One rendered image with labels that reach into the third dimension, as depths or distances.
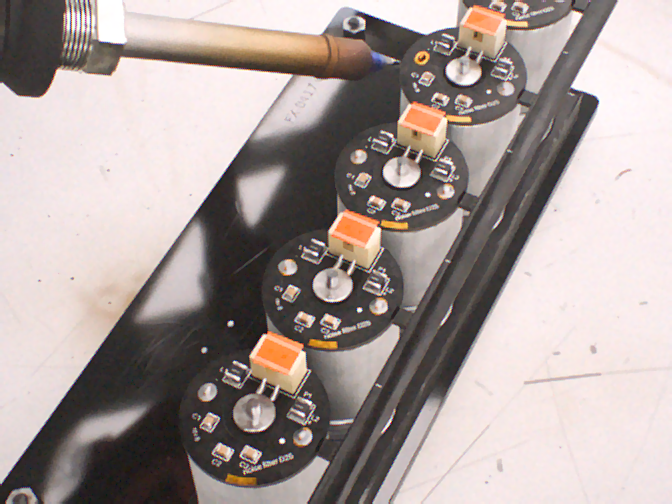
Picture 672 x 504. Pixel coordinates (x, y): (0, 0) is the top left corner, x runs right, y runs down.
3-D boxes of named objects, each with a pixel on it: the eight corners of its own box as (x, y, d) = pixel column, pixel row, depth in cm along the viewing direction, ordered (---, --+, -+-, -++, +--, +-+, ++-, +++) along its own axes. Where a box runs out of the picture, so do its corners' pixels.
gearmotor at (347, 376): (255, 441, 26) (237, 309, 22) (311, 348, 28) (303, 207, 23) (362, 491, 26) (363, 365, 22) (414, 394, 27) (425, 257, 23)
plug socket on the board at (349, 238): (321, 264, 23) (320, 242, 22) (343, 229, 23) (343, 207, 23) (361, 281, 23) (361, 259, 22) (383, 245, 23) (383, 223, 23)
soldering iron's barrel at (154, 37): (337, 64, 26) (27, 30, 23) (369, 6, 25) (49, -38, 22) (359, 115, 26) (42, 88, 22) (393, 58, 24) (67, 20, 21)
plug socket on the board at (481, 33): (451, 55, 26) (454, 31, 25) (469, 27, 26) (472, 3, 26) (488, 68, 25) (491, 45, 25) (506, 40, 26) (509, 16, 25)
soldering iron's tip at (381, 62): (392, 65, 26) (350, 61, 26) (402, 47, 26) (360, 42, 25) (400, 83, 26) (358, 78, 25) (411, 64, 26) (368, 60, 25)
